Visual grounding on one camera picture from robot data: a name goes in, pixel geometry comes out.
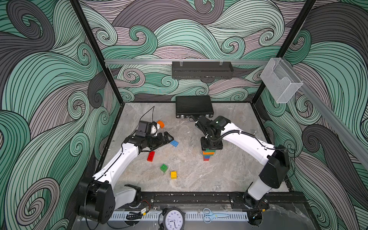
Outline white analog clock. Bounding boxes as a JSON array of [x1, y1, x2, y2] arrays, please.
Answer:
[[161, 208, 186, 230]]

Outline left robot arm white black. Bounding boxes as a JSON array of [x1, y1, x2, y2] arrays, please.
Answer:
[[76, 132, 174, 224]]

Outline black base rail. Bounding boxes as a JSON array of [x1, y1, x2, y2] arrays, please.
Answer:
[[115, 192, 307, 210]]

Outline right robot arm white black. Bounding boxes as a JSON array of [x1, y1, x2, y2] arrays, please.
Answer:
[[191, 116, 290, 207]]

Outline light blue long lego brick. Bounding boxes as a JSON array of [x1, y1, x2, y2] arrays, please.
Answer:
[[170, 140, 179, 147]]

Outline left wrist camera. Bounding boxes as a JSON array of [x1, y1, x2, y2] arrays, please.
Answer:
[[135, 121, 160, 138]]

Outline red long lego brick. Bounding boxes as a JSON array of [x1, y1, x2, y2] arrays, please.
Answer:
[[147, 151, 155, 162]]

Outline yellow square lego brick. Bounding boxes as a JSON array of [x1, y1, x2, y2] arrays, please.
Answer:
[[170, 171, 177, 180]]

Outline black wall shelf tray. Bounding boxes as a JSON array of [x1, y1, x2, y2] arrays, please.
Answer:
[[172, 61, 234, 80]]

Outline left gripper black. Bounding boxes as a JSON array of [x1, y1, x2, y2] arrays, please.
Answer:
[[144, 132, 173, 150]]

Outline light blue scissors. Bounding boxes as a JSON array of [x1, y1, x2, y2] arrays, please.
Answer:
[[203, 208, 230, 223]]

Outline light green square lego brick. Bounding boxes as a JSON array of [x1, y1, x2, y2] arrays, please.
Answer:
[[160, 164, 168, 173]]

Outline black hard case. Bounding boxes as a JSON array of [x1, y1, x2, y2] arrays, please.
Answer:
[[175, 95, 214, 118]]

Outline orange half-round block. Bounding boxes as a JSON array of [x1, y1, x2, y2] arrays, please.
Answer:
[[157, 120, 165, 129]]

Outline clear plastic wall holder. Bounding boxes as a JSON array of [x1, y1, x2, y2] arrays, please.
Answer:
[[260, 57, 303, 104]]

